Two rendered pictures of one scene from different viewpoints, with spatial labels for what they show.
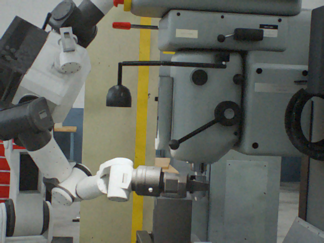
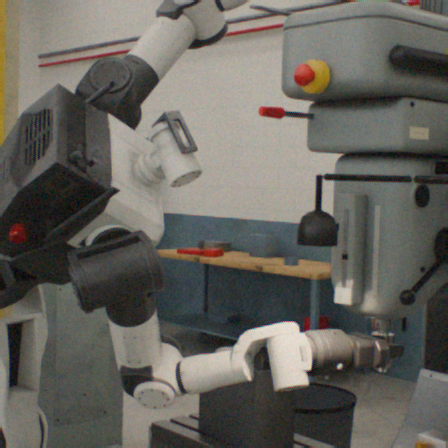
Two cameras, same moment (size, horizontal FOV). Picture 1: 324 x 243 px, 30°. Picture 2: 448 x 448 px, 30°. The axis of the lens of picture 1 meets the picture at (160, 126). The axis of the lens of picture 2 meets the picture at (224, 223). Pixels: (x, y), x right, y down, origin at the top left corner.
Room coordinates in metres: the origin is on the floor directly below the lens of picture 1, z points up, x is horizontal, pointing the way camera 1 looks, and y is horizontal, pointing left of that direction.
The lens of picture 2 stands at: (0.57, 1.08, 1.57)
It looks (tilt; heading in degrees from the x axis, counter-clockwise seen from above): 3 degrees down; 326
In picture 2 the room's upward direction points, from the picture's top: 2 degrees clockwise
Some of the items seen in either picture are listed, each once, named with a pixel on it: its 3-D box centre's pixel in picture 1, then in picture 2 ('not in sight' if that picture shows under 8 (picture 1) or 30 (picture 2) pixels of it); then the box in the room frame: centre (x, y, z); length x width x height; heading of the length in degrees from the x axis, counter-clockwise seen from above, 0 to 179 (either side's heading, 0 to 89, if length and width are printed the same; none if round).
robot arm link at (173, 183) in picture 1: (166, 183); (345, 352); (1.78, -0.03, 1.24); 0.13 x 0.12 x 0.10; 174
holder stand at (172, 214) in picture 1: (171, 217); (245, 396); (2.15, -0.05, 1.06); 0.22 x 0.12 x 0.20; 2
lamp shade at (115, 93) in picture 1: (119, 95); (317, 227); (1.70, 0.12, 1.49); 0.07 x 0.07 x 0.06
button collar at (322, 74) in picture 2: (127, 0); (314, 76); (1.74, 0.11, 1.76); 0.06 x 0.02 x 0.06; 8
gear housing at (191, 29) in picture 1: (219, 34); (404, 130); (1.77, -0.16, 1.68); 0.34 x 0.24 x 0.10; 98
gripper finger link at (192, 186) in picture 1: (197, 186); (392, 351); (1.74, -0.11, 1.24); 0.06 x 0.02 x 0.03; 84
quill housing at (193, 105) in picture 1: (203, 106); (388, 234); (1.77, -0.12, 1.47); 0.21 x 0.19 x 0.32; 8
